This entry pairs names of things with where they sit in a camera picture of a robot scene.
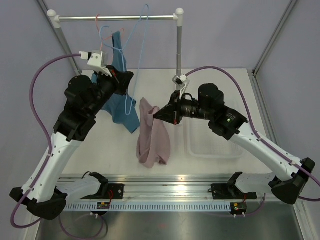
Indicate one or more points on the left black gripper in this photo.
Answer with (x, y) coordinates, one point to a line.
(120, 80)

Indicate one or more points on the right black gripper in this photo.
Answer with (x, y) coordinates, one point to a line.
(172, 113)

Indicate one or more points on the pink tank top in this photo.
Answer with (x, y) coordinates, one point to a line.
(153, 144)

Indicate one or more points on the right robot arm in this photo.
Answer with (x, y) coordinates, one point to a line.
(289, 174)

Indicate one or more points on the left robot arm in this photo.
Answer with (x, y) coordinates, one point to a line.
(40, 194)

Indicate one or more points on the blue tank top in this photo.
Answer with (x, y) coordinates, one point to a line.
(121, 107)

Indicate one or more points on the white plastic basket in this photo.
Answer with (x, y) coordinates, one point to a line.
(201, 142)

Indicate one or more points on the metal clothes rack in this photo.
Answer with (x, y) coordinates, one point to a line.
(178, 16)

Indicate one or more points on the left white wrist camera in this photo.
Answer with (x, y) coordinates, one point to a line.
(95, 60)

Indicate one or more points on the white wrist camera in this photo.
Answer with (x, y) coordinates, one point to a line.
(95, 60)
(181, 83)

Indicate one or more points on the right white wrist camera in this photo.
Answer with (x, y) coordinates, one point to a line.
(181, 83)

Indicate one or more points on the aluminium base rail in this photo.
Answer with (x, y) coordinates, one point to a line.
(168, 188)

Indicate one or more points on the white slotted cable duct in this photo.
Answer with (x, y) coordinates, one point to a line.
(92, 206)

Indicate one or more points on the aluminium frame post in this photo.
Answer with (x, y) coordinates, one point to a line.
(275, 36)

